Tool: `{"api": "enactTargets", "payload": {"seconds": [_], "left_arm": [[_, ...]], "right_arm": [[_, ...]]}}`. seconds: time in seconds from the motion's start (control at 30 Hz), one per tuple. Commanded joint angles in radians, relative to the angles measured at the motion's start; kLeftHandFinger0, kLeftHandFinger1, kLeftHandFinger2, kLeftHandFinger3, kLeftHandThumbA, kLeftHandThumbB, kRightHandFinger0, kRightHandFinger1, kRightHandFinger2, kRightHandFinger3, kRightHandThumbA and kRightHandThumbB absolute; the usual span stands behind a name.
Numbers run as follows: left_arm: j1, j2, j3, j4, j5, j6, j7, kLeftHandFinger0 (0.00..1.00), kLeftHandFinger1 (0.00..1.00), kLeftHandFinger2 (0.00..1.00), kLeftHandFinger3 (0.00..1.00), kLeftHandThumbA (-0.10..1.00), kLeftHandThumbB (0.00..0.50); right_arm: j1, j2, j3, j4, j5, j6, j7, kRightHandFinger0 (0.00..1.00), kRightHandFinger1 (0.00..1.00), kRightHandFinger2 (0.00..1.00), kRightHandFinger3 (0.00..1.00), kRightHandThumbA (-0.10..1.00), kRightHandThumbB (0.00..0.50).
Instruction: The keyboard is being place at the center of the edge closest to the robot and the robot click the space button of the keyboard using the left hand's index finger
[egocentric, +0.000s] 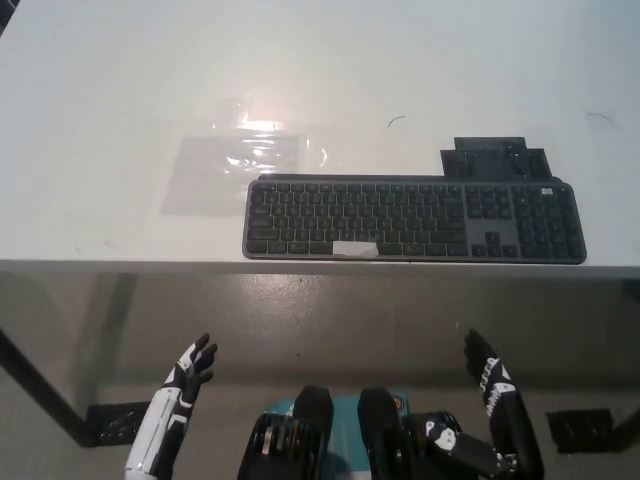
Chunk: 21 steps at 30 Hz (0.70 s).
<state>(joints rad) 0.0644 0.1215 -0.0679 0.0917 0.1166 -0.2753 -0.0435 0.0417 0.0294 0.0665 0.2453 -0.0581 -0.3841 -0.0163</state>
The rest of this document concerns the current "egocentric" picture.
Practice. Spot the black teal robot body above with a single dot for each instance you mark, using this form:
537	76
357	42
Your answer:
315	430

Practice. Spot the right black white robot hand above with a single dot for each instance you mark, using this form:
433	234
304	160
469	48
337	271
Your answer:
515	430

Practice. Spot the black floor tape patch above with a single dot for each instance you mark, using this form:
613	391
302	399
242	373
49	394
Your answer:
117	425
580	430

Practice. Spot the clear plastic sheet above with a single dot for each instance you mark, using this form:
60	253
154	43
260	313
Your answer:
210	175

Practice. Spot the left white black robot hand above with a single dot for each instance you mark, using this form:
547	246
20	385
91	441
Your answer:
165	420

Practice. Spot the thin black curved strand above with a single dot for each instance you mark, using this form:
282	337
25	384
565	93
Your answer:
600	116
395	119

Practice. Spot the black table leg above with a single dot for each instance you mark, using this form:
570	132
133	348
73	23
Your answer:
45	385

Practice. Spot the white tape strip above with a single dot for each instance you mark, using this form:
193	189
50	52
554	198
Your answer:
352	248

